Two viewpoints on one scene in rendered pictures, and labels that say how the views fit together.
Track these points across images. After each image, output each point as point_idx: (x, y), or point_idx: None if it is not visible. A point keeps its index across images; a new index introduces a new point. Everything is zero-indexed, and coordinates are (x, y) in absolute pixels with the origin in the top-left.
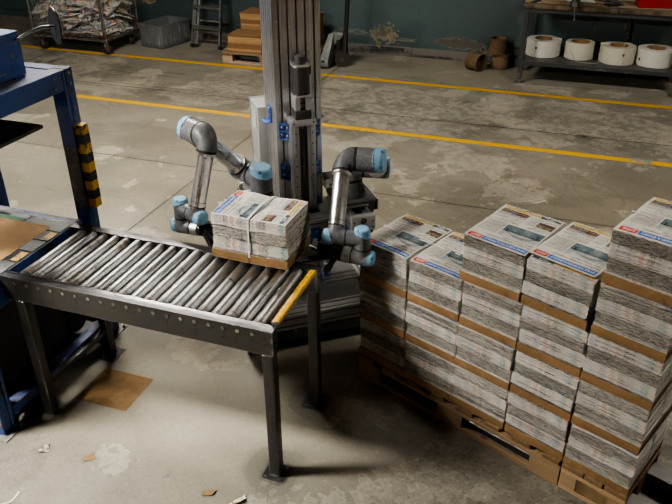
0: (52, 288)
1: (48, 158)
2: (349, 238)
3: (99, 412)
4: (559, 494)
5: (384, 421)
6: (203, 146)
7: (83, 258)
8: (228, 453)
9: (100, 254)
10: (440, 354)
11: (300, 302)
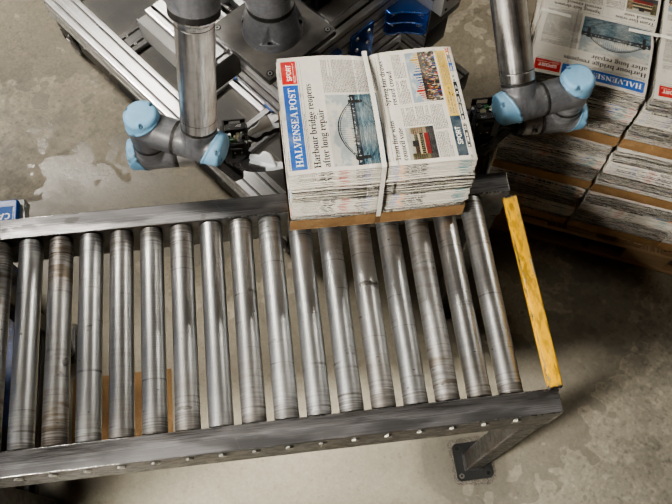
0: (23, 476)
1: None
2: (558, 105)
3: (132, 476)
4: None
5: (555, 297)
6: (196, 8)
7: (15, 346)
8: (384, 460)
9: (38, 311)
10: (663, 205)
11: None
